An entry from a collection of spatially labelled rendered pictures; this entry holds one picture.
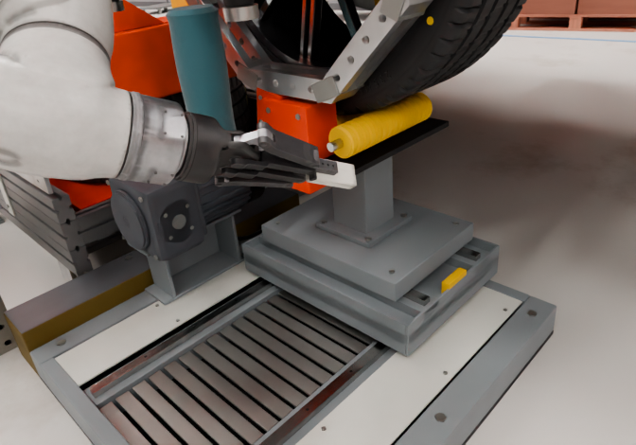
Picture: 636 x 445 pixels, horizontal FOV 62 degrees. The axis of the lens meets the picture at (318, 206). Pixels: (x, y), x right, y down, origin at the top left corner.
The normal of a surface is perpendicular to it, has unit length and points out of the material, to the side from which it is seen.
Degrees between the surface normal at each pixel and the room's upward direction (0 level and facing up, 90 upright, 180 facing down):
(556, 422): 0
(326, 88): 90
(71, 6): 55
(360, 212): 90
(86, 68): 44
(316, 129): 90
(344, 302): 90
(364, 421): 0
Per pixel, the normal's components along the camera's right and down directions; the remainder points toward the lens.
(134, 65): 0.72, 0.26
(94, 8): 0.88, -0.33
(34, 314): -0.08, -0.89
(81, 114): 0.62, -0.07
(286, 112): -0.69, 0.38
